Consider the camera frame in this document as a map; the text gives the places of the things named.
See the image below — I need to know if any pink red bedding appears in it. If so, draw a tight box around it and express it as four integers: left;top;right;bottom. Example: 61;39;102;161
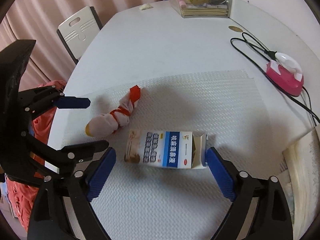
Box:
1;80;66;231

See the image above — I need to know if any white chair blue cushion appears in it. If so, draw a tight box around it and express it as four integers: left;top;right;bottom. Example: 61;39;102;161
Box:
56;6;103;64

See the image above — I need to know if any textured white table mat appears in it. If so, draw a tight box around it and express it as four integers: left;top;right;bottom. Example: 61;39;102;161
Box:
61;69;313;240

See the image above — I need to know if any pink curtain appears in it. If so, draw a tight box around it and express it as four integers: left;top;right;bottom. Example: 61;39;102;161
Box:
1;0;160;90

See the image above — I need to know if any blue white medicine box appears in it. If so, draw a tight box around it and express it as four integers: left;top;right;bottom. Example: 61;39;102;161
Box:
124;129;207;169

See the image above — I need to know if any pink white electric device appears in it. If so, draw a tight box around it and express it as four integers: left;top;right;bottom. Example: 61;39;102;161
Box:
266;51;304;97

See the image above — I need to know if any small gold coin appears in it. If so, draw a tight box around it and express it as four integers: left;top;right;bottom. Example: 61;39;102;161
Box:
228;25;243;33

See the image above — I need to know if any black power cable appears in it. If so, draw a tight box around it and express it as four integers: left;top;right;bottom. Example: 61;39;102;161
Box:
229;31;320;127

